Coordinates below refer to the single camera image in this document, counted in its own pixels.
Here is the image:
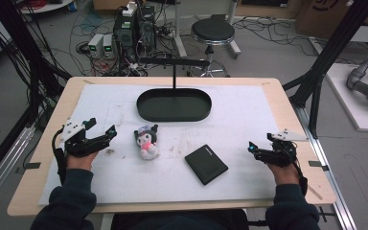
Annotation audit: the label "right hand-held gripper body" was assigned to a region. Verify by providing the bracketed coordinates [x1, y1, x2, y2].
[266, 127, 310, 169]

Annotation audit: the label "black wallet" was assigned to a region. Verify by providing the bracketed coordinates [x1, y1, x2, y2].
[184, 144, 229, 186]

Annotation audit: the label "person's lap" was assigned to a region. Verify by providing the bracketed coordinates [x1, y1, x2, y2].
[110, 209, 250, 230]

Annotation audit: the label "black tape strip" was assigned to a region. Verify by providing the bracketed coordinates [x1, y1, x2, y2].
[308, 160, 331, 173]
[14, 161, 42, 175]

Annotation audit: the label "tangle of floor cables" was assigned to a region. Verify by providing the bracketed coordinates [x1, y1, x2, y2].
[69, 12, 175, 78]

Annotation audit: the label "large cardboard box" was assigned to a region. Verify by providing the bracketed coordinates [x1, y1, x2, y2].
[294, 0, 368, 41]

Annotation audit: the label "black computer tower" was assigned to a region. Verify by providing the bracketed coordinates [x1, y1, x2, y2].
[137, 5, 157, 59]
[112, 12, 139, 62]

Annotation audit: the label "aluminium rail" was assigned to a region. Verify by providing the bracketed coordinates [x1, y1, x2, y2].
[0, 124, 36, 213]
[294, 104, 359, 230]

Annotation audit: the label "black round stool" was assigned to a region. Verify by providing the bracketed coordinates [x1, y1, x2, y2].
[188, 17, 238, 79]

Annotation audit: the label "plush doll with pink dress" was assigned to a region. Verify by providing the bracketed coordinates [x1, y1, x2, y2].
[133, 124, 160, 161]

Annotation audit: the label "white round table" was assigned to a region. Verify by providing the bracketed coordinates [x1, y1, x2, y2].
[18, 0, 77, 15]

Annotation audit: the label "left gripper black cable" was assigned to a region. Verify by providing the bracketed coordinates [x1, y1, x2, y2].
[51, 127, 69, 186]

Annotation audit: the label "black oval tray with stand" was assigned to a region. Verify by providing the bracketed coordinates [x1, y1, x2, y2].
[136, 57, 213, 123]

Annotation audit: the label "person's right hand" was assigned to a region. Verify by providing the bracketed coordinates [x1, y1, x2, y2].
[265, 162, 302, 187]

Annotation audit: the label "grey power supply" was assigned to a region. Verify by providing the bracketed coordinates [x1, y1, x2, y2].
[87, 33, 105, 58]
[102, 33, 116, 59]

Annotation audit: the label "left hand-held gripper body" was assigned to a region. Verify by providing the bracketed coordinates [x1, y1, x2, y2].
[59, 119, 107, 158]

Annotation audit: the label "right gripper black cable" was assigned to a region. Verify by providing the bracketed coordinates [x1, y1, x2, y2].
[287, 143, 310, 197]

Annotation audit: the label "white metal stand leg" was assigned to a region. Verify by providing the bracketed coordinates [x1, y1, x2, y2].
[225, 0, 242, 60]
[172, 0, 189, 59]

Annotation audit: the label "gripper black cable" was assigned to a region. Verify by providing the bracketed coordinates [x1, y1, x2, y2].
[287, 143, 310, 197]
[51, 127, 69, 186]

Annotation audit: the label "white table mat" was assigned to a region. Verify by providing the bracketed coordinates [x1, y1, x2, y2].
[37, 83, 281, 206]

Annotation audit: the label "white floor board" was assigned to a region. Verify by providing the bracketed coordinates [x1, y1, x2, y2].
[325, 62, 368, 133]

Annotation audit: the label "black frame post with cables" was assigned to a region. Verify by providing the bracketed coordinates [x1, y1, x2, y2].
[0, 0, 73, 130]

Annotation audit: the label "person's left hand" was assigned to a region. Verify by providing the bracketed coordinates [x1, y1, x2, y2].
[65, 151, 99, 172]

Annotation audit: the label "white power strip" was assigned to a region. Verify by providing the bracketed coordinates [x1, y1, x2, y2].
[122, 1, 138, 18]

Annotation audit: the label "black floor cables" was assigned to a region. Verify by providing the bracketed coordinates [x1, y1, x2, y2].
[232, 14, 360, 65]

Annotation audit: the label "wooden table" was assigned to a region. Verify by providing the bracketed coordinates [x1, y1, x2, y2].
[7, 76, 337, 218]

